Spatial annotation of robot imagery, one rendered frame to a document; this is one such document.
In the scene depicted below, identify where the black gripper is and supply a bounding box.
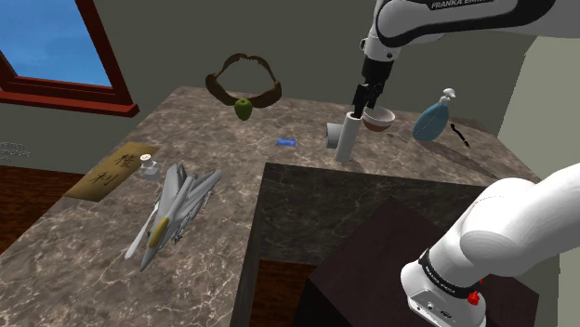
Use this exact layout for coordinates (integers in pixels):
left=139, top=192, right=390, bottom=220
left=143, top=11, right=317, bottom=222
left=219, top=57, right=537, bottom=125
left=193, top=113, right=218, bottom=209
left=352, top=55, right=395, bottom=119

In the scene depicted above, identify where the white cylinder tube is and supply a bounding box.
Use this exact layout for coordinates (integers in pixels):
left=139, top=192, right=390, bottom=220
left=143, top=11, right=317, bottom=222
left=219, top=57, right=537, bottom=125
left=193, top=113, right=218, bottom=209
left=334, top=111, right=363, bottom=164

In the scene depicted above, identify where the brown and white bowl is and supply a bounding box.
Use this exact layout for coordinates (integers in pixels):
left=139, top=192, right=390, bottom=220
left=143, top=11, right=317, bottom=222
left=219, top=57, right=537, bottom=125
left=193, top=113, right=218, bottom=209
left=362, top=106, right=397, bottom=133

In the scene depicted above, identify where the small grey box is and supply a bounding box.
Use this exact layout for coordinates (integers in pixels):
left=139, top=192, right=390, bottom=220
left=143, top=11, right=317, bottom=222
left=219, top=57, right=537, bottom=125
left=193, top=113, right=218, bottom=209
left=325, top=122, right=344, bottom=150

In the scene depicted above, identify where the teal spray bottle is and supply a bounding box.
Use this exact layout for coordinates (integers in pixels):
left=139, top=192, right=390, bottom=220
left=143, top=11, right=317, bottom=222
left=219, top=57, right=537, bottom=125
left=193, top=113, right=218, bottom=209
left=411, top=87, right=457, bottom=142

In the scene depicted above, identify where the black pen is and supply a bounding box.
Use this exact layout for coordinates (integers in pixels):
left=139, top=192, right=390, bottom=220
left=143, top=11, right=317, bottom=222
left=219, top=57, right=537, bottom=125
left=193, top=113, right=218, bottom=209
left=449, top=122, right=472, bottom=150

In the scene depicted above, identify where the green apple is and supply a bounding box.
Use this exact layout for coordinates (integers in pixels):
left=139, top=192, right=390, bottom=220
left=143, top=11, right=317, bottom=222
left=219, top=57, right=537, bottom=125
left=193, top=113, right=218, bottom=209
left=233, top=98, right=254, bottom=122

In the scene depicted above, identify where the brown open jaw bone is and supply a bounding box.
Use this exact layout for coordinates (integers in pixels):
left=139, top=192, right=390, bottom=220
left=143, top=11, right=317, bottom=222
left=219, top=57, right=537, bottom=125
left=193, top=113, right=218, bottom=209
left=204, top=52, right=283, bottom=110

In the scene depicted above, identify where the dark robot stand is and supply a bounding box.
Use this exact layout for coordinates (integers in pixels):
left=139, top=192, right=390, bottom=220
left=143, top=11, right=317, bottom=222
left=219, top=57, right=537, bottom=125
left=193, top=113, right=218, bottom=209
left=290, top=195, right=540, bottom=327

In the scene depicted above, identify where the grey model jet plane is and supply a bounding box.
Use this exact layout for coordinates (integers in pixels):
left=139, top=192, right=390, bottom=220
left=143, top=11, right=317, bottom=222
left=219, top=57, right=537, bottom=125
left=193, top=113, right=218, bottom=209
left=124, top=162, right=224, bottom=273

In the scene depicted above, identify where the small white bottle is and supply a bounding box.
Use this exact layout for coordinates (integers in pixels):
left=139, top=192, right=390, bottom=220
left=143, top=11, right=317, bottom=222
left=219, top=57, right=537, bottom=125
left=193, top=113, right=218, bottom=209
left=138, top=153, right=161, bottom=181

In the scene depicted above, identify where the tan mat with black characters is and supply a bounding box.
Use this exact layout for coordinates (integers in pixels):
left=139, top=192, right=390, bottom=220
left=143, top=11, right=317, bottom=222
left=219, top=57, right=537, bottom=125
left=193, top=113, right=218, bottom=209
left=63, top=140, right=161, bottom=203

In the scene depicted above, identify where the red framed window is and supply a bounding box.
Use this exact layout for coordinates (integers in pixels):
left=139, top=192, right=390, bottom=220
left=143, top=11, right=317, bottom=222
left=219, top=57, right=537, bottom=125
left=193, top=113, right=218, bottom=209
left=0, top=0, right=140, bottom=119

